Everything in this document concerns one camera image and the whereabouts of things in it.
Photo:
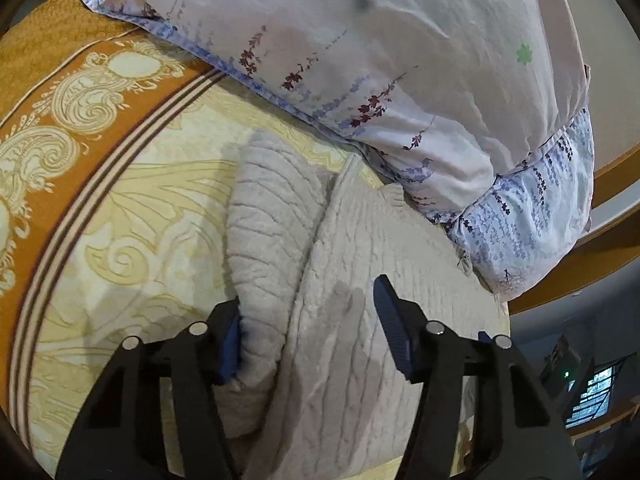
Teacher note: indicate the wooden bed headboard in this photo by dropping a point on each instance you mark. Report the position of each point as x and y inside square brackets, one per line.
[575, 275]

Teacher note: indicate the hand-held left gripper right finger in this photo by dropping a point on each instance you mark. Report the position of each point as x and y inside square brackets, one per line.
[395, 332]

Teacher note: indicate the pale blue floral pillow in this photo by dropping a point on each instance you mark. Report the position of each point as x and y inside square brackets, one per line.
[525, 220]

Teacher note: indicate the pink floral pillow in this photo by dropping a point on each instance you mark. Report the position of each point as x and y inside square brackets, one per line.
[375, 60]

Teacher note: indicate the yellow orange patterned bedspread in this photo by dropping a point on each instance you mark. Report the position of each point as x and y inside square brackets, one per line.
[125, 210]

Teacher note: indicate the barred window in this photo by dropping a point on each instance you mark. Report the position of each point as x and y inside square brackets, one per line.
[597, 395]

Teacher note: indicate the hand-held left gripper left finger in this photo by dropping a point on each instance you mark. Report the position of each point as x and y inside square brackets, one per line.
[231, 345]

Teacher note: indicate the dark appliance with green light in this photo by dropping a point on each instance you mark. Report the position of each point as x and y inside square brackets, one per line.
[565, 367]

